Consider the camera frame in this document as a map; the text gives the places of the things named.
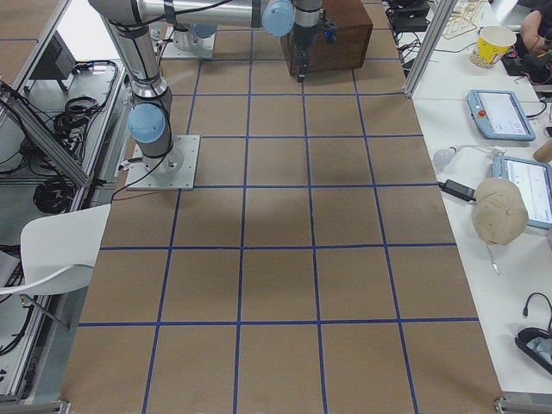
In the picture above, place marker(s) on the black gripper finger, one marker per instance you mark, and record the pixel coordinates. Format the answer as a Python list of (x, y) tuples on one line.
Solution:
[(303, 64)]

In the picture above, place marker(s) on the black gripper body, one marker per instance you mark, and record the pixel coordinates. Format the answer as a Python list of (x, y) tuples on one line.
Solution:
[(302, 40)]

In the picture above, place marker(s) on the dark wooden drawer box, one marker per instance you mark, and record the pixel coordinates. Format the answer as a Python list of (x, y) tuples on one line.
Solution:
[(354, 28)]

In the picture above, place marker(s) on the white light bulb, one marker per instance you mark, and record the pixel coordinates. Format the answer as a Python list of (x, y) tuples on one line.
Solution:
[(443, 157)]

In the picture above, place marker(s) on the yellow popcorn paper cup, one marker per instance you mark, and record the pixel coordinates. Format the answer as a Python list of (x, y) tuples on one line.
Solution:
[(492, 44)]

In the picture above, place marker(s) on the black power adapter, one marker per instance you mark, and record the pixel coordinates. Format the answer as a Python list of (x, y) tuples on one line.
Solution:
[(457, 190)]

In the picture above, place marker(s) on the blue teach pendant far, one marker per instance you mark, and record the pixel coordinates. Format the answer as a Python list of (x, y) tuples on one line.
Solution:
[(498, 115)]

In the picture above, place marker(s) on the blue teach pendant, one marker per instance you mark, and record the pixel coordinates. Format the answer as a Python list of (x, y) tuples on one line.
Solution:
[(533, 179), (498, 115)]

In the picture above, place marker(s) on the person at desk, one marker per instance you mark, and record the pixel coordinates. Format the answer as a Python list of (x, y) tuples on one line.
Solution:
[(534, 44)]

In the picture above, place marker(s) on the grey control box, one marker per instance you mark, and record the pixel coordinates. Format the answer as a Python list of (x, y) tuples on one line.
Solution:
[(56, 62)]

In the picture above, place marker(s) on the beige baseball cap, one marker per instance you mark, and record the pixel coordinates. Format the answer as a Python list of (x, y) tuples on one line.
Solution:
[(499, 215)]

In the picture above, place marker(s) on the cardboard tube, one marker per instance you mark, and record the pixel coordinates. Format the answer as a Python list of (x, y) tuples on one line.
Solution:
[(544, 152)]

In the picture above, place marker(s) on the blue teach pendant near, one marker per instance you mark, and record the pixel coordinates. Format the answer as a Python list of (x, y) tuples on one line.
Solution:
[(533, 179)]

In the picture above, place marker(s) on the white plastic chair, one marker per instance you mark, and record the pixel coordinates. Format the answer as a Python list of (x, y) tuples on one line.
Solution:
[(58, 254)]

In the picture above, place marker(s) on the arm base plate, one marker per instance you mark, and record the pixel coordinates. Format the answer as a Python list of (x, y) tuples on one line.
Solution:
[(170, 52), (176, 171)]

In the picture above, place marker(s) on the aluminium frame post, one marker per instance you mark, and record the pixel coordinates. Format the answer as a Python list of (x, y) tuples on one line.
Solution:
[(432, 36)]

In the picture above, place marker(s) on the gold wire rack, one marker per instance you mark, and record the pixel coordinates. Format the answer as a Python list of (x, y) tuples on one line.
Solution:
[(467, 16)]

